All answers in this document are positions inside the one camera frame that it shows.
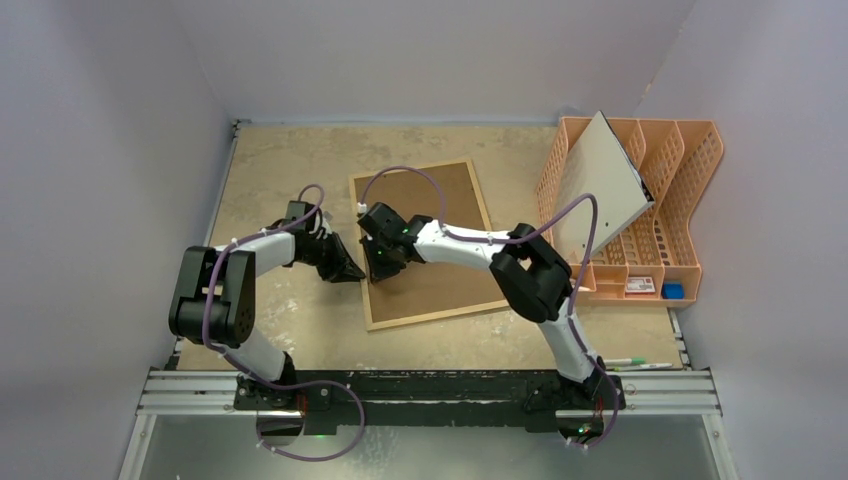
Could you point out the small red white box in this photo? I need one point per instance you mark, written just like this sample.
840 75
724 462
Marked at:
640 285

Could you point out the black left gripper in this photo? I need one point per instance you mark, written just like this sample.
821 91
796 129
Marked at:
340 269

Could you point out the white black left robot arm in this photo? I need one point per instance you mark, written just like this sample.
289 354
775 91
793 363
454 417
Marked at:
214 301

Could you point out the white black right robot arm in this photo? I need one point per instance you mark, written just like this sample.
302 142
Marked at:
533 277

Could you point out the green capped marker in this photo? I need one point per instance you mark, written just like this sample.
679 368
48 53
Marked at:
624 362

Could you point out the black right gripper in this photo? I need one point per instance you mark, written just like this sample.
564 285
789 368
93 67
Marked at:
385 256

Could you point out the grey white board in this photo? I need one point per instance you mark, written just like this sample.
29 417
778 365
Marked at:
603 160

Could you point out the light wooden picture frame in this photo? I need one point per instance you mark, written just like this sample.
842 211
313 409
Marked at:
430 316

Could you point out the orange plastic desk organizer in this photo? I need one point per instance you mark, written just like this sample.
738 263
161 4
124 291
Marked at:
649 176

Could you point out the aluminium rail base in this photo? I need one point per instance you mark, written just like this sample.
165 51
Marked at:
535 400

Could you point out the blue small block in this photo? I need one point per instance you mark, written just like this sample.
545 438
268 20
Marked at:
673 291

